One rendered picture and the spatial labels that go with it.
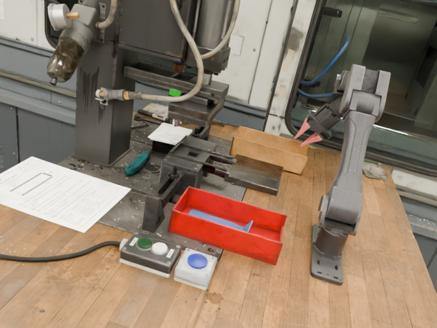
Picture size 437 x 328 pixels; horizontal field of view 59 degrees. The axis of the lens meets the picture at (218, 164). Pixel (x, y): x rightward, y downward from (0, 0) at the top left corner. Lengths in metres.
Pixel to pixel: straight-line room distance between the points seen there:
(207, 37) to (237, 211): 0.42
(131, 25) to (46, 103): 1.18
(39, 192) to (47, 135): 1.17
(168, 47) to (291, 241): 0.54
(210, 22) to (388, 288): 0.71
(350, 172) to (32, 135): 1.70
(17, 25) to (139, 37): 1.22
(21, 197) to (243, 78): 0.99
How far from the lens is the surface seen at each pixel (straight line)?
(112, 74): 1.02
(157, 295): 0.74
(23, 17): 2.10
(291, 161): 1.27
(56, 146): 2.14
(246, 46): 1.60
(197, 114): 0.91
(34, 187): 1.02
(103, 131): 1.08
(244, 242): 0.84
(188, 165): 0.99
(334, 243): 0.91
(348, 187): 0.90
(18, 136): 2.30
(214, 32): 0.94
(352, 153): 0.93
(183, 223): 0.86
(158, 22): 0.95
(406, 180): 1.66
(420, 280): 1.03
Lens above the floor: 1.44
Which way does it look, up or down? 26 degrees down
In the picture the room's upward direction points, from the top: 12 degrees clockwise
